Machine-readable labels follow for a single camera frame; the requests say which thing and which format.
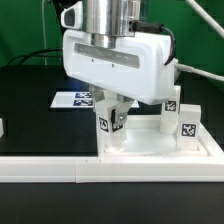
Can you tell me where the white square tabletop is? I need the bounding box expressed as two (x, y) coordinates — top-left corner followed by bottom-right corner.
(96, 115), (209, 157)

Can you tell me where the white base tag plate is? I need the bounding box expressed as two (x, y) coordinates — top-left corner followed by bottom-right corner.
(51, 91), (93, 109)

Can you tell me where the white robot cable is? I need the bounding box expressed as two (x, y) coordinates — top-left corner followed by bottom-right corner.
(185, 0), (224, 83)

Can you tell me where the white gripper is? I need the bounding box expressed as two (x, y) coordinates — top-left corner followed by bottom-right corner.
(61, 1), (175, 125)

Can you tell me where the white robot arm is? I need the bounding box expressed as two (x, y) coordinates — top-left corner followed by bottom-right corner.
(60, 0), (176, 124)

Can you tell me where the white L-shaped obstacle wall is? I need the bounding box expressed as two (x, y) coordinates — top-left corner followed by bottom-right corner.
(0, 128), (224, 183)

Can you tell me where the black cable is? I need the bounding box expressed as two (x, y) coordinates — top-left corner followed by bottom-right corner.
(6, 48), (64, 66)

